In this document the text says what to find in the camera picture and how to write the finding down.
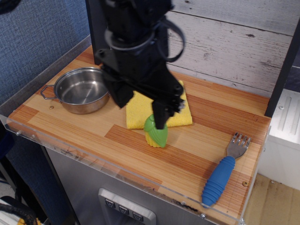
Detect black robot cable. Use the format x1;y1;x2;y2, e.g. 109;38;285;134
154;20;186;63

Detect green yellow toy corn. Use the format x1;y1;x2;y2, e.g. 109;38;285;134
143;114;168;148

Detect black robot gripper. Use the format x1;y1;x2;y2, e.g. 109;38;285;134
96;49;184;129

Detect black left upright post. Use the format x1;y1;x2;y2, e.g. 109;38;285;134
85;0;109;65

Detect blue handled metal fork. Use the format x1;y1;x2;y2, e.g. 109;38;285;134
201;132;252;208

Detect stainless steel pot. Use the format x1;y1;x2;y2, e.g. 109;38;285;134
40;67;110;114

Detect steel cabinet button panel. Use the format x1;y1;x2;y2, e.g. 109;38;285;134
98;188;157;225

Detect braided cable bundle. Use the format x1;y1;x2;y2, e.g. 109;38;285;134
0;195;42;225

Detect black upright post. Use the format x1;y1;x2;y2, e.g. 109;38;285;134
264;20;300;118
85;0;109;65

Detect black right upright post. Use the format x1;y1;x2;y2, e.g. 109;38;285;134
264;20;300;118

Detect yellow folded cloth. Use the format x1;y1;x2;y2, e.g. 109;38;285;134
126;90;193;129

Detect white ribbed box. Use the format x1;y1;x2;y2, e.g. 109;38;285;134
269;89;300;144

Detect clear acrylic edge guard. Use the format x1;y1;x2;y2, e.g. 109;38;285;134
0;113;246;225

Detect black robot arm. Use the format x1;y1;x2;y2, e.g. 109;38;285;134
95;0;184;129

